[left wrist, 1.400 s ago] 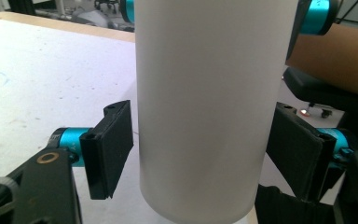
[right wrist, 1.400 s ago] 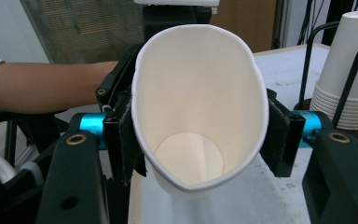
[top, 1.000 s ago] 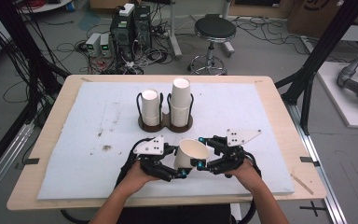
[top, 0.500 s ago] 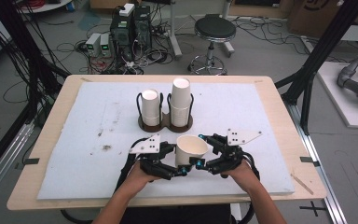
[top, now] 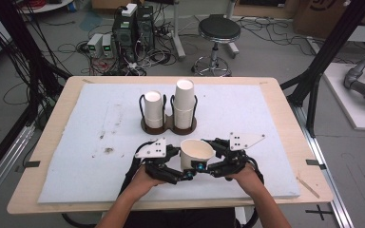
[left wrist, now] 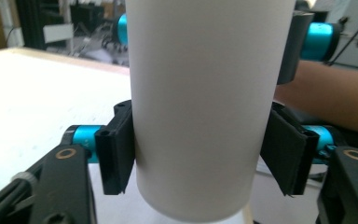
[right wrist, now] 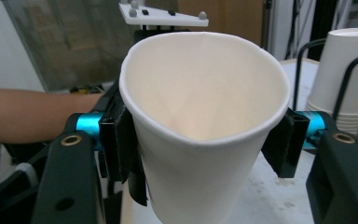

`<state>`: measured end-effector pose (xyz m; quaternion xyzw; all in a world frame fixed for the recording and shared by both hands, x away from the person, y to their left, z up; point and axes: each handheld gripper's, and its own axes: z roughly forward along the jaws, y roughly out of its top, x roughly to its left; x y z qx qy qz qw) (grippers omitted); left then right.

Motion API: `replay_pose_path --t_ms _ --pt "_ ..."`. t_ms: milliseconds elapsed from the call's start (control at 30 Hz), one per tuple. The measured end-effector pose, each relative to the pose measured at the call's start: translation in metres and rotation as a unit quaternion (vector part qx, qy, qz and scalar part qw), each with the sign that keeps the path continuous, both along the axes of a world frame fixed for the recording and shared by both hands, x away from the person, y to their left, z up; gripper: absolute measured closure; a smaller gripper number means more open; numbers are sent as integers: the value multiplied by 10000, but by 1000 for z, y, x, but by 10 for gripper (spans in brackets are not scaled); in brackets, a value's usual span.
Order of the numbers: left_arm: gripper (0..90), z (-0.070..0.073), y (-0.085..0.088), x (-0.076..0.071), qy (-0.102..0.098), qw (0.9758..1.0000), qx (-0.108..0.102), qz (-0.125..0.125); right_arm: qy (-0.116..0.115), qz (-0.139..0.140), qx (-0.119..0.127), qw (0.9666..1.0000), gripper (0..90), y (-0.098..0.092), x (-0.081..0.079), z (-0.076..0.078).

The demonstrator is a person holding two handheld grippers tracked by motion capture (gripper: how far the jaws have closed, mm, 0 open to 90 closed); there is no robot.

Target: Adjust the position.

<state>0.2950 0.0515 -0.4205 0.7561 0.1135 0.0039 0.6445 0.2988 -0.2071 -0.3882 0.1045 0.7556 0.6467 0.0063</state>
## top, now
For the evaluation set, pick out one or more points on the person's dark clothing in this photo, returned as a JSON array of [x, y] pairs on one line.
[[183, 219]]

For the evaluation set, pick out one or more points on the grey bench power supply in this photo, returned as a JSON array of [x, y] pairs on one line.
[[107, 46], [95, 45]]

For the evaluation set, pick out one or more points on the single white paper cup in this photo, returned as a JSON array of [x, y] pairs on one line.
[[191, 158]]

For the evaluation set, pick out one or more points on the white power adapter box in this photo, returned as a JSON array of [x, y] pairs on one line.
[[129, 10]]

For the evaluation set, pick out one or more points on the black tape strip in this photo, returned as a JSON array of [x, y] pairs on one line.
[[315, 162], [31, 164]]

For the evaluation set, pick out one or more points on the short white paper cup stack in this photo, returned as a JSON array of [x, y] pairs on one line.
[[153, 107]]

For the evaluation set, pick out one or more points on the aluminium rail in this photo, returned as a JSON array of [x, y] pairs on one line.
[[332, 190], [6, 158]]

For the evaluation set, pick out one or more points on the white platform board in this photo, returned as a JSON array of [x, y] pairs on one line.
[[345, 101]]

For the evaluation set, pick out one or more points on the thin wooden stick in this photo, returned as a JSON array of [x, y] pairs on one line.
[[308, 187]]

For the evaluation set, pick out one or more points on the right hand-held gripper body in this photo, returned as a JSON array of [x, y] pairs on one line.
[[237, 155]]

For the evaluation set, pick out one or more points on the white foam mat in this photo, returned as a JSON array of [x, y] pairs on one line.
[[92, 177]]

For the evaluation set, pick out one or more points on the dark brown double cup holder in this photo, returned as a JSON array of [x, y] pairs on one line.
[[168, 126]]

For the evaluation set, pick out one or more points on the white round table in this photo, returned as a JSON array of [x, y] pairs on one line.
[[49, 5]]

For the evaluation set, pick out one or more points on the black round stool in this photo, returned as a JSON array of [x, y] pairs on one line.
[[219, 29]]

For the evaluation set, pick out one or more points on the black metal frame stand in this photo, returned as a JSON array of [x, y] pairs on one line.
[[326, 53]]

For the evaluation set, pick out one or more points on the person's left hand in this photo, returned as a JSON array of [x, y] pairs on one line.
[[145, 183]]

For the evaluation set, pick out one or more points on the tall white paper cup stack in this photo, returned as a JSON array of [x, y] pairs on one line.
[[184, 101]]

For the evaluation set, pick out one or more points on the black computer tower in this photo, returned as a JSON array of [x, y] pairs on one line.
[[124, 36], [145, 27]]

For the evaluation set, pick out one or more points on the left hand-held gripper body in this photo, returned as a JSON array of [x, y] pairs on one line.
[[155, 155]]

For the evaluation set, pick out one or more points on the person's right hand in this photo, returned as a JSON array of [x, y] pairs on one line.
[[247, 180]]

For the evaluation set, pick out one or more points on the grey metal desk leg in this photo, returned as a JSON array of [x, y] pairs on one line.
[[177, 31]]

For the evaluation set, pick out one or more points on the cardboard box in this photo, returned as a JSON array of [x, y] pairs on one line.
[[316, 15]]

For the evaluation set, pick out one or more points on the black tape cross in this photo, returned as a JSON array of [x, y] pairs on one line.
[[320, 212]]

